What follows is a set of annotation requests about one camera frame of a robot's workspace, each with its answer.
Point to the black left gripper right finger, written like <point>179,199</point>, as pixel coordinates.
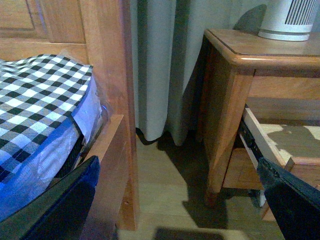
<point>294,203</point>

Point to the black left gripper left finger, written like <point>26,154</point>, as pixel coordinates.
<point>60,212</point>

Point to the wooden drawer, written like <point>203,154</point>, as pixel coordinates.
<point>293,144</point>
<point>241,173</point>

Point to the plastic wrapped mattress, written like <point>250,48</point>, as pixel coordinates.
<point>22,182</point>

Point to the wooden nightstand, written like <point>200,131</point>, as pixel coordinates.
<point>273,78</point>

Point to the black white checkered blanket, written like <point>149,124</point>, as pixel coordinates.
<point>37,94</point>

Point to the white slatted air purifier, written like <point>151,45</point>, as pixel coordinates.
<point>289,20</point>

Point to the grey curtain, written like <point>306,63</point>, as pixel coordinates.
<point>166,41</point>

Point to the wooden bed frame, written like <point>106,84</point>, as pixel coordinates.
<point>95,32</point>

